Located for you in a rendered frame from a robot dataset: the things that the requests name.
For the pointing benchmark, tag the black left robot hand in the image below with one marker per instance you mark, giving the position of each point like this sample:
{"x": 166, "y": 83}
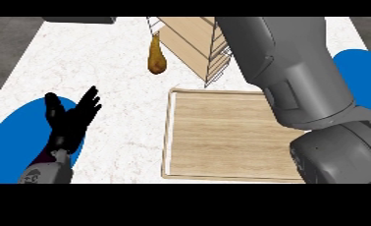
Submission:
{"x": 69, "y": 123}

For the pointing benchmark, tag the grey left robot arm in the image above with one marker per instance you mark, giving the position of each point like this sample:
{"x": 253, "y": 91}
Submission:
{"x": 47, "y": 171}

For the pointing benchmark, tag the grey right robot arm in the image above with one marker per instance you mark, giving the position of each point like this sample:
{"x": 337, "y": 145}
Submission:
{"x": 294, "y": 72}

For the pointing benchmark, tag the yellow-brown bell pepper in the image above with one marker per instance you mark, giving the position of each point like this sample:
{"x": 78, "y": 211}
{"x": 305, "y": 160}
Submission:
{"x": 156, "y": 59}

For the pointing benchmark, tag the pale wooden tray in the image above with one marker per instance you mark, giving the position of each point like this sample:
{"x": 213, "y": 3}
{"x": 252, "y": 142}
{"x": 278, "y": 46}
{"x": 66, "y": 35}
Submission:
{"x": 222, "y": 138}

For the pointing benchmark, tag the blue round placemat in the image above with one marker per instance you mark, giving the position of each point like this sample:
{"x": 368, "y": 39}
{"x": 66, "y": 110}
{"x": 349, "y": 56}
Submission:
{"x": 19, "y": 141}
{"x": 356, "y": 72}

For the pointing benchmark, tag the dark grey flat appliance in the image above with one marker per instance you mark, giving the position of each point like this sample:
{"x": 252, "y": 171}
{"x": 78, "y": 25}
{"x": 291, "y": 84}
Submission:
{"x": 79, "y": 19}

